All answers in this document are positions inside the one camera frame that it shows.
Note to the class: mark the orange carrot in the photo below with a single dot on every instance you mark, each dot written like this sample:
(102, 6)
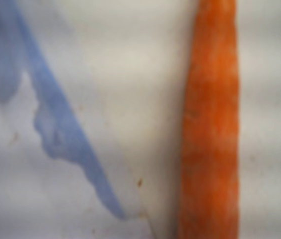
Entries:
(210, 124)

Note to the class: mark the white paper sheet blue stain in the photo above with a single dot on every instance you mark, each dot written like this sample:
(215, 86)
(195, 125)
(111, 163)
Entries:
(18, 174)

